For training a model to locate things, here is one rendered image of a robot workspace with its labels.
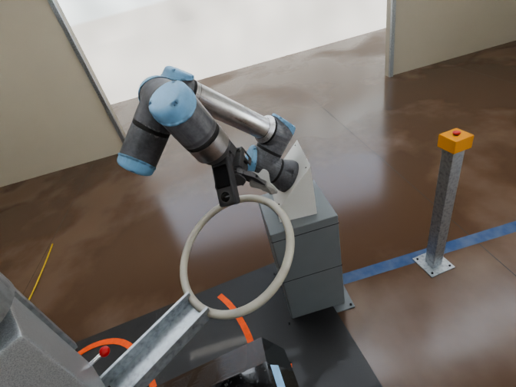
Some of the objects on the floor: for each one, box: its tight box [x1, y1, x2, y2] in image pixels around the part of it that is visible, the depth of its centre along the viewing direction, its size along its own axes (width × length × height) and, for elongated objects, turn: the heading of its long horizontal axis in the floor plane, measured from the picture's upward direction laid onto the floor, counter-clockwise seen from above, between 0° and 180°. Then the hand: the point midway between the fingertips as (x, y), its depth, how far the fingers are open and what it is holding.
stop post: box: [412, 128, 474, 278], centre depth 199 cm, size 20×20×109 cm
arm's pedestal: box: [259, 180, 355, 325], centre depth 211 cm, size 50×50×85 cm
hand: (252, 200), depth 85 cm, fingers open, 14 cm apart
